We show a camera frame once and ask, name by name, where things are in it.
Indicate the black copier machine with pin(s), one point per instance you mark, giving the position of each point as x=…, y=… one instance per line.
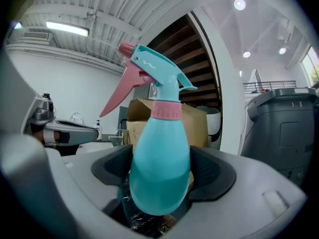
x=281, y=133

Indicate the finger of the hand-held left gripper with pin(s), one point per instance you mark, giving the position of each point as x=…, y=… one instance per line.
x=79, y=133

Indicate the teal and pink spray bottle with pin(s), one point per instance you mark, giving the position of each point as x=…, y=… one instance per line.
x=159, y=170

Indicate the silver tabletop faucet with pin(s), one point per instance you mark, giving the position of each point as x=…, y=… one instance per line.
x=117, y=136

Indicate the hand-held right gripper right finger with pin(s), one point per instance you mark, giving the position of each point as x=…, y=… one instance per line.
x=236, y=183

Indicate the black metal railing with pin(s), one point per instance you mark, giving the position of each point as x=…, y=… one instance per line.
x=269, y=86

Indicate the round ceiling light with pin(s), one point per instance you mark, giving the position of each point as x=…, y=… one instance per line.
x=282, y=50
x=246, y=54
x=239, y=4

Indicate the ceiling air conditioner vent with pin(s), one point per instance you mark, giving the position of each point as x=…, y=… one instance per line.
x=36, y=35

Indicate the large cardboard box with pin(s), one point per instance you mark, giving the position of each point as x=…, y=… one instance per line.
x=197, y=126

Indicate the fluorescent tube light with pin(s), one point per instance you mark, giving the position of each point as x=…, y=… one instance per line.
x=67, y=28

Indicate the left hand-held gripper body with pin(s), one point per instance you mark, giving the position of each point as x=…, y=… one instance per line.
x=41, y=113

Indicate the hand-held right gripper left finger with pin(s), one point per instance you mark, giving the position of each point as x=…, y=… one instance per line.
x=74, y=183

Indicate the white pump bottle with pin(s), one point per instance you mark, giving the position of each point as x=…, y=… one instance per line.
x=98, y=131

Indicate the wooden staircase underside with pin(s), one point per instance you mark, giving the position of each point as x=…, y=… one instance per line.
x=189, y=58

